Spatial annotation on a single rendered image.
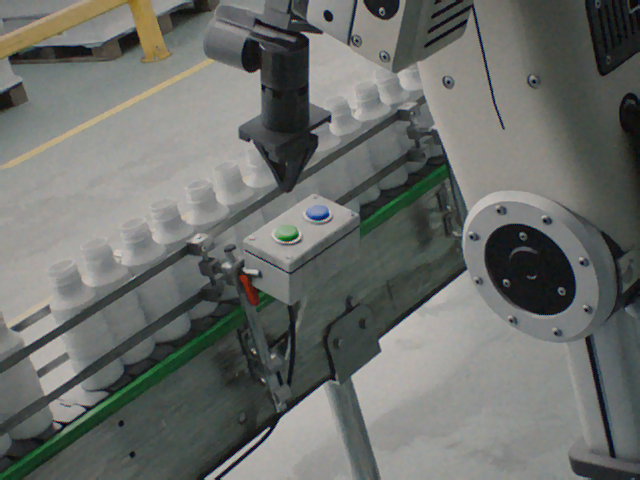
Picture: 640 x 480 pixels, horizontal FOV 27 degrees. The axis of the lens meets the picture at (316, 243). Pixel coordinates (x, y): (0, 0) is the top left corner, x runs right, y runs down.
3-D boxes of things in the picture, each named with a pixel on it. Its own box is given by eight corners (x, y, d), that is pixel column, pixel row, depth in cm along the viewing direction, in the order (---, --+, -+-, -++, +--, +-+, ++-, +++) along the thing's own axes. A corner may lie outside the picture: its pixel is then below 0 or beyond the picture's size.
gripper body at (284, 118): (236, 141, 158) (234, 86, 154) (292, 108, 165) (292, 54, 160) (277, 160, 155) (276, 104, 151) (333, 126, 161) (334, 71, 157)
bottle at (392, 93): (430, 169, 209) (405, 69, 203) (393, 179, 209) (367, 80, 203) (425, 157, 214) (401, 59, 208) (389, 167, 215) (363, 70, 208)
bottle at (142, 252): (140, 342, 178) (100, 231, 172) (173, 320, 182) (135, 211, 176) (168, 348, 174) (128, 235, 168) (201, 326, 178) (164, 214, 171)
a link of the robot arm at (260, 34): (289, 49, 149) (319, 30, 153) (240, 32, 152) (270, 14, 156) (290, 103, 153) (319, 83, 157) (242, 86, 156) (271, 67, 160)
